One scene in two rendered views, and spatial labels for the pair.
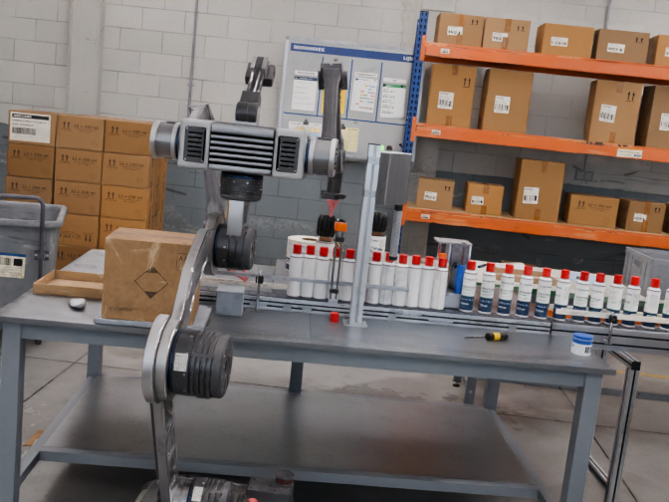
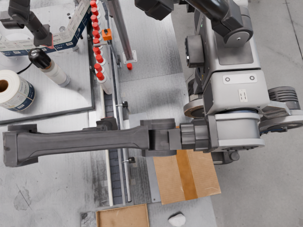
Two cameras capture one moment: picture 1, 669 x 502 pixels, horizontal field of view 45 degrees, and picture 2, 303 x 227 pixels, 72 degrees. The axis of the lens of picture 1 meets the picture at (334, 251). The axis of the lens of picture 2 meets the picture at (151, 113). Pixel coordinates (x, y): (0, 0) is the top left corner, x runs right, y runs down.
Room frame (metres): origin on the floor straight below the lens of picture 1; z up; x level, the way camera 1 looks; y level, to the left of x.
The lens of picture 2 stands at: (2.78, 0.66, 2.01)
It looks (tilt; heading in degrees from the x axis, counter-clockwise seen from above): 73 degrees down; 276
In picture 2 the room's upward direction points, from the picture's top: 11 degrees counter-clockwise
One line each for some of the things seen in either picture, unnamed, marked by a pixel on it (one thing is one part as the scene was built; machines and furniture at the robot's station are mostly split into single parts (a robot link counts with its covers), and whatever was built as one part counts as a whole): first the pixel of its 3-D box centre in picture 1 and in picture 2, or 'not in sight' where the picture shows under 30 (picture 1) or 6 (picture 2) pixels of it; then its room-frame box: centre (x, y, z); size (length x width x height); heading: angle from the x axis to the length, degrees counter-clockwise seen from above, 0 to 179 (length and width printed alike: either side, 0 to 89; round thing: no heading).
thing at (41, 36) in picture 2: (334, 187); (39, 31); (3.25, 0.03, 1.30); 0.10 x 0.07 x 0.07; 93
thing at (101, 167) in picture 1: (90, 201); not in sight; (6.55, 2.04, 0.70); 1.20 x 0.82 x 1.39; 93
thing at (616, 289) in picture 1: (614, 300); not in sight; (3.14, -1.13, 0.98); 0.05 x 0.05 x 0.20
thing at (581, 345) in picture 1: (581, 344); not in sight; (2.84, -0.93, 0.87); 0.07 x 0.07 x 0.07
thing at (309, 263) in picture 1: (309, 271); (103, 74); (3.07, 0.09, 0.98); 0.05 x 0.05 x 0.20
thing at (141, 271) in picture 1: (154, 274); (180, 163); (2.70, 0.60, 0.99); 0.30 x 0.24 x 0.27; 96
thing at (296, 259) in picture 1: (295, 270); (104, 83); (3.06, 0.14, 0.98); 0.05 x 0.05 x 0.20
